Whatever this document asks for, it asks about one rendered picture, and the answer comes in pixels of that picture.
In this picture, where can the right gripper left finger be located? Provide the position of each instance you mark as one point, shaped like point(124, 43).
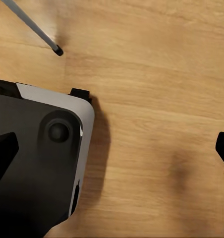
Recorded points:
point(8, 149)

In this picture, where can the camera tripod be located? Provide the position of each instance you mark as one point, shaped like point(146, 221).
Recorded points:
point(24, 17)

